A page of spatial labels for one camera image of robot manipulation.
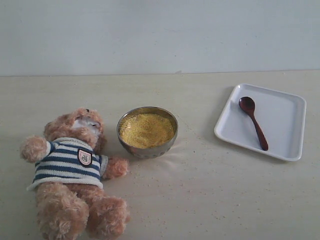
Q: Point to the white rectangular plastic tray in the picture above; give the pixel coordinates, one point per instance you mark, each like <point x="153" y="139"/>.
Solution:
<point x="281" y="116"/>

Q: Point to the dark red wooden spoon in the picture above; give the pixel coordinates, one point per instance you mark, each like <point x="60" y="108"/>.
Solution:
<point x="247" y="105"/>

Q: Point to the steel bowl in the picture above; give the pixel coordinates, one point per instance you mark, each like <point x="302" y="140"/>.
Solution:
<point x="148" y="153"/>

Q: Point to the tan teddy bear striped shirt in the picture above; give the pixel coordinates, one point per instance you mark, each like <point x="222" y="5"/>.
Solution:
<point x="69" y="170"/>

